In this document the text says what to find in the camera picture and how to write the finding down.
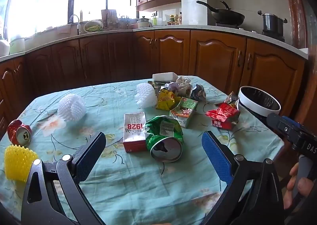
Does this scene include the white rectangular box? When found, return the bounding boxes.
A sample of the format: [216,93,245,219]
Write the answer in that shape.
[152,72,178,83]

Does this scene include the white kitchen countertop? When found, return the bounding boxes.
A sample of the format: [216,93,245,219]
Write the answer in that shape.
[0,25,309,64]

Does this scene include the crushed green can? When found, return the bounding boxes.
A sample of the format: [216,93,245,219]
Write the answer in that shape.
[145,115,184,163]

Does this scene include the colander with green vegetables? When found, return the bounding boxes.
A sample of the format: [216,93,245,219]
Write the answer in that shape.
[83,19,103,33]

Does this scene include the green floral tablecloth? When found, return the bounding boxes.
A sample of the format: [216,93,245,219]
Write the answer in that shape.
[0,75,285,225]

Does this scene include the white plastic container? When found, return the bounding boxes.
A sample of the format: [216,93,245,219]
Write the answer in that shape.
[9,37,26,54]

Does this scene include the yellow snack packet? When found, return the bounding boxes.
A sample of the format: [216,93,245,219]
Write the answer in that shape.
[155,87,181,111]

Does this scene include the crumpled white paper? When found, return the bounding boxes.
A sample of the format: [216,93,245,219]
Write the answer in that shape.
[176,76,192,94]

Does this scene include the crushed red can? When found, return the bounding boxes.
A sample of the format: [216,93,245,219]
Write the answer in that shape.
[7,119,33,148]

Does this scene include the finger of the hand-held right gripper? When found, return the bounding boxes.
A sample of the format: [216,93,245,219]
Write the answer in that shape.
[267,113,302,142]

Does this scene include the white rice cooker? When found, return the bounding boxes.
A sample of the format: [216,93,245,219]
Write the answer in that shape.
[137,16,152,28]

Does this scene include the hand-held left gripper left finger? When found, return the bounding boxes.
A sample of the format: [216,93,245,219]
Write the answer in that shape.
[21,131,107,225]

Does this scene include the white foam fruit net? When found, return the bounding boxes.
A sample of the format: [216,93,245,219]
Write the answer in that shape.
[57,94,87,121]
[135,83,159,109]

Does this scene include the steel cooking pot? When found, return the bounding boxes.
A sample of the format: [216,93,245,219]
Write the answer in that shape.
[257,10,288,39]

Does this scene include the group of seasoning jars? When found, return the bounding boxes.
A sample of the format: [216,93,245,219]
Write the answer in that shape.
[167,12,183,26]

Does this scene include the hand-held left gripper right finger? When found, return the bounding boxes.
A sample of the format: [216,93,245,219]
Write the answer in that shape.
[201,130,284,225]

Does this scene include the metal faucet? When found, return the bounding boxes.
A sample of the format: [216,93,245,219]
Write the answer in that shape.
[69,14,81,36]

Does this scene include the red snack packet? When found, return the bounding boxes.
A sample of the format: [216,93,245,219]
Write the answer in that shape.
[205,103,241,131]

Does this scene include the crumpled lavender paper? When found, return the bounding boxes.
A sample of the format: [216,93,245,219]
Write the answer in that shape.
[164,82,179,92]

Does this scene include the red and brown snack wrapper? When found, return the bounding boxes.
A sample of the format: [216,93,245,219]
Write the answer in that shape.
[215,91,240,107]

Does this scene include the person's right hand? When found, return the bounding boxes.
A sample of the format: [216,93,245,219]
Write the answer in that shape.
[283,163,313,210]

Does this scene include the white and red carton box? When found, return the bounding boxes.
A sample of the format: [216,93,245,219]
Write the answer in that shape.
[123,112,147,153]

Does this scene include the white bin with black bag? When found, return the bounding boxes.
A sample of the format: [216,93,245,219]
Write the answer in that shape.
[237,86,282,117]

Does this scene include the wooden knife block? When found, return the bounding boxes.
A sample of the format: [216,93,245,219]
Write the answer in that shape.
[101,9,118,29]

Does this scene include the yellow foam fruit net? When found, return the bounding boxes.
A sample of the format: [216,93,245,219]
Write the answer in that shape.
[4,144,39,182]

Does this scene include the green milk carton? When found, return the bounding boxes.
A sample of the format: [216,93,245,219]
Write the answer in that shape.
[169,97,199,129]

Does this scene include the wooden lower kitchen cabinets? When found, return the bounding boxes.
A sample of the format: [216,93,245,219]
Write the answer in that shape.
[0,29,308,139]

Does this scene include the black wok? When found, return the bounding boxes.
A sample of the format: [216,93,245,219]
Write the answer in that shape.
[196,0,246,28]

